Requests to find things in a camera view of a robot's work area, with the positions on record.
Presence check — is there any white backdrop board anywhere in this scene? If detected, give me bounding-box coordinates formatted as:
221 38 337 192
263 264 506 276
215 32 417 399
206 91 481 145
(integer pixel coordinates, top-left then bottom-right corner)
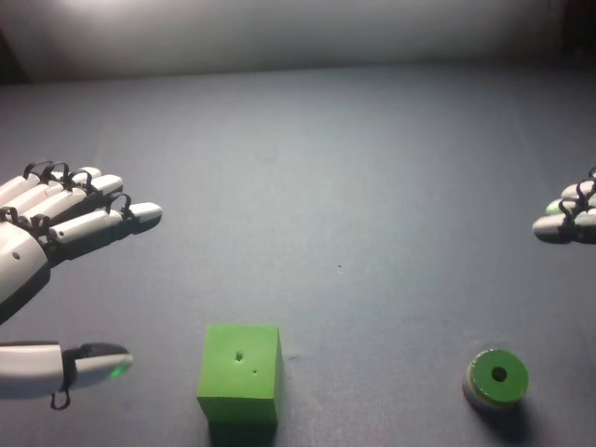
0 0 596 86

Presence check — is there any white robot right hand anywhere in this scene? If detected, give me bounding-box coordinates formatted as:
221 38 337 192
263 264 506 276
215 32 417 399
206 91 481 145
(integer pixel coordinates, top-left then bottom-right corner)
532 167 596 246

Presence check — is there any grey table cloth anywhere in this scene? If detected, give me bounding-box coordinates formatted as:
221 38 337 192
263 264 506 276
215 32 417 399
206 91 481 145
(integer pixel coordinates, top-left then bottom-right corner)
0 62 596 447

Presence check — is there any green cube block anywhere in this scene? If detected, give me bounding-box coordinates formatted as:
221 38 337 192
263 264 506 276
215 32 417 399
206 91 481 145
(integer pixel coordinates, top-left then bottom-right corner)
196 324 284 447

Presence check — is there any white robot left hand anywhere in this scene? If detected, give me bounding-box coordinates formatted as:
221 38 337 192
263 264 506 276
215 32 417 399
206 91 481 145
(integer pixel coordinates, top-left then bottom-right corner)
0 160 164 411

